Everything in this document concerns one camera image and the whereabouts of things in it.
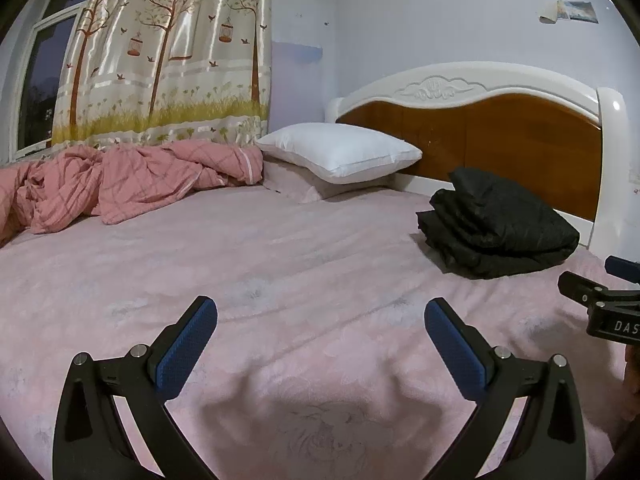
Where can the pink checked quilt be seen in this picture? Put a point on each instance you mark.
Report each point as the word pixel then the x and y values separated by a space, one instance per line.
pixel 130 185

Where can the person's right hand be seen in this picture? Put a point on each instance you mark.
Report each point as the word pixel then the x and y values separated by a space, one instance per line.
pixel 632 385

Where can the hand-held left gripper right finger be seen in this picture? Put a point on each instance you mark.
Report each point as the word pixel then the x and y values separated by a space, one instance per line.
pixel 454 347

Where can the bed with pink sheet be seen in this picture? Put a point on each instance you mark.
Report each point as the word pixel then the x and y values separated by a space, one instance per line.
pixel 250 285

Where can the white pillow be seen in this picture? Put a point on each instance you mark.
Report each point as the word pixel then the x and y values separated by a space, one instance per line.
pixel 340 152

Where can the wall poster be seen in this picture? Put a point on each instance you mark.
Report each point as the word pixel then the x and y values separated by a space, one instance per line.
pixel 575 11

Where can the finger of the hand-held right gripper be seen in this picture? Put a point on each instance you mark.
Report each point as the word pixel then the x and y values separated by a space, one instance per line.
pixel 580 285
pixel 624 267

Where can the black long coat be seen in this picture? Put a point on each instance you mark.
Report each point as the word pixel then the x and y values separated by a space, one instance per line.
pixel 495 230

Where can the white framed window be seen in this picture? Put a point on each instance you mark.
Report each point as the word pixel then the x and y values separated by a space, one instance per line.
pixel 47 70

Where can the white and wooden headboard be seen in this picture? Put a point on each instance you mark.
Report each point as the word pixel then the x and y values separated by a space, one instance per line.
pixel 500 130

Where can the pink pillow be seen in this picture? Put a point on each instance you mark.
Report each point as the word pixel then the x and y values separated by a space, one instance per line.
pixel 300 185

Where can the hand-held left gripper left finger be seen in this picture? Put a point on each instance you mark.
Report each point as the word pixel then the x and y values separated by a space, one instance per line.
pixel 186 345

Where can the tree print curtain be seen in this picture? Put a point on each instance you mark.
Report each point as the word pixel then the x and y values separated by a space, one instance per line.
pixel 170 50

